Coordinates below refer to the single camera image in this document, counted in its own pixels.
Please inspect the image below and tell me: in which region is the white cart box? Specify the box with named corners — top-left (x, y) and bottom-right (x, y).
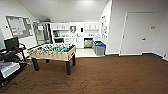
top-left (0, 61), bottom-right (22, 80)

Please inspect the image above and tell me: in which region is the stainless steel refrigerator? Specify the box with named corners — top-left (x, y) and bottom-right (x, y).
top-left (32, 22), bottom-right (54, 46)

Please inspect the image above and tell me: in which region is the white wall switch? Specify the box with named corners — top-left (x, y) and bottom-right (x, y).
top-left (150, 25), bottom-right (156, 31)

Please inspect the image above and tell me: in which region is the stainless steel dishwasher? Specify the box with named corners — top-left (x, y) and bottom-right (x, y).
top-left (83, 38), bottom-right (94, 49)

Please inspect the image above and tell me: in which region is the framed wall board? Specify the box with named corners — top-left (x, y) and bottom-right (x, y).
top-left (5, 15), bottom-right (35, 39)

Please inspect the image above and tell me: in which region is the white door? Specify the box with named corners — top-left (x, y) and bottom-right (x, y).
top-left (119, 11), bottom-right (155, 56)

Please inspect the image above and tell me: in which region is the white paper note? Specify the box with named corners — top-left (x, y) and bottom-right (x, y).
top-left (37, 25), bottom-right (44, 31)

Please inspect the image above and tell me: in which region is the green foosball table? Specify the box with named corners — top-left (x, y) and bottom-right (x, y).
top-left (26, 43), bottom-right (77, 76)

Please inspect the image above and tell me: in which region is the bin with green lid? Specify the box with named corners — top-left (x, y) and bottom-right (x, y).
top-left (93, 41), bottom-right (104, 54)

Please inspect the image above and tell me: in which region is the black laptop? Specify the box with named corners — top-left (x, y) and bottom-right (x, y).
top-left (3, 36), bottom-right (20, 52)

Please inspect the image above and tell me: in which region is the white double-door base cabinet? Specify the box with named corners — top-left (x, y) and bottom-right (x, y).
top-left (69, 37), bottom-right (85, 49)

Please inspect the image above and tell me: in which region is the large wall poster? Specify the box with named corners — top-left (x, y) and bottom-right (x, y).
top-left (100, 15), bottom-right (109, 34)

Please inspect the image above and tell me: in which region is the white wall cabinet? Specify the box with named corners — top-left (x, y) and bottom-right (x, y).
top-left (83, 22), bottom-right (101, 32)
top-left (51, 22), bottom-right (70, 32)

